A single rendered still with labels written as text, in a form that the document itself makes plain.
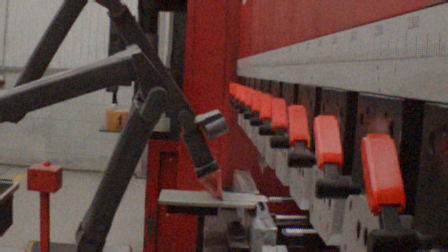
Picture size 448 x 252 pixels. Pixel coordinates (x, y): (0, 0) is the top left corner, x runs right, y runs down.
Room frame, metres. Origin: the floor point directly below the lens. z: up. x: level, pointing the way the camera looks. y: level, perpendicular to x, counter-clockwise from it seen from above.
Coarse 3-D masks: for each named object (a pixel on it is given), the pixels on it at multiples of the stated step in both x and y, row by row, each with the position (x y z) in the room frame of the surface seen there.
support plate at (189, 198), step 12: (168, 192) 1.96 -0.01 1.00; (180, 192) 1.97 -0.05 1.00; (192, 192) 1.98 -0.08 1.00; (204, 192) 1.99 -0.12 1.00; (180, 204) 1.83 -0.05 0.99; (192, 204) 1.83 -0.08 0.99; (204, 204) 1.83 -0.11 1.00; (216, 204) 1.82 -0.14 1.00; (228, 204) 1.82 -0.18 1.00; (240, 204) 1.82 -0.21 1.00; (252, 204) 1.83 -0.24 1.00
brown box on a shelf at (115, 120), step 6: (108, 114) 3.90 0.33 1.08; (114, 114) 3.90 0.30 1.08; (120, 114) 3.90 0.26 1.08; (126, 114) 3.90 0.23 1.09; (108, 120) 3.89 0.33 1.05; (114, 120) 3.89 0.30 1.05; (120, 120) 3.90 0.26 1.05; (102, 126) 4.09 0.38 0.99; (108, 126) 3.89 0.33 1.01; (114, 126) 3.89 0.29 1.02; (120, 126) 3.90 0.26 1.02
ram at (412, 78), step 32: (256, 0) 1.91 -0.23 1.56; (288, 0) 1.18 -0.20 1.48; (320, 0) 0.85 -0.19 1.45; (352, 0) 0.66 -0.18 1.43; (384, 0) 0.53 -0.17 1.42; (416, 0) 0.44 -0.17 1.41; (256, 32) 1.87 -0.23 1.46; (288, 32) 1.17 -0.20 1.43; (320, 32) 0.85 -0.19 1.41; (320, 64) 0.84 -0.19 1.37; (352, 64) 0.65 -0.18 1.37; (384, 64) 0.53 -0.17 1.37; (416, 64) 0.44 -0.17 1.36; (416, 96) 0.43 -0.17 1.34
